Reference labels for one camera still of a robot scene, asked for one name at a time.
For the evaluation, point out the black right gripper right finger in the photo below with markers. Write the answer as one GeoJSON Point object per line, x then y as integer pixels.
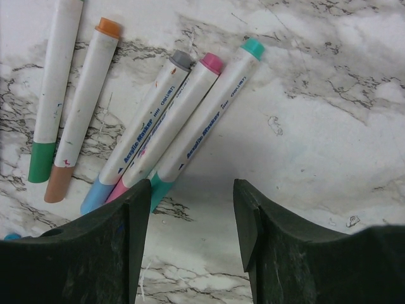
{"type": "Point", "coordinates": [292, 260]}

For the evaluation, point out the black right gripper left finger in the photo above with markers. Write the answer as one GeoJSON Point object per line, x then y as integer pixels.
{"type": "Point", "coordinates": [95, 258]}

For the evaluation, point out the blue pen cap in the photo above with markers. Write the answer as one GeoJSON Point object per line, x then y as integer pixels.
{"type": "Point", "coordinates": [12, 236]}

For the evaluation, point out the white marker light blue cap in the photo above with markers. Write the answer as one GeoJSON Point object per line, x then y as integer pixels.
{"type": "Point", "coordinates": [169, 79]}

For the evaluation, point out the white marker pink cap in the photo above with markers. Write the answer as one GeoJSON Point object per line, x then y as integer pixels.
{"type": "Point", "coordinates": [190, 94]}

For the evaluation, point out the white marker brown cap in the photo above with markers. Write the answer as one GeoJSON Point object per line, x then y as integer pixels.
{"type": "Point", "coordinates": [94, 71]}

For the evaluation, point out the white marker teal cap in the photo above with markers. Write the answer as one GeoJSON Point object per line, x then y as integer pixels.
{"type": "Point", "coordinates": [203, 120]}

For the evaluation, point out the white marker dark green cap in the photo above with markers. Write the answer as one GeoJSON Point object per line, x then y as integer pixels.
{"type": "Point", "coordinates": [59, 54]}

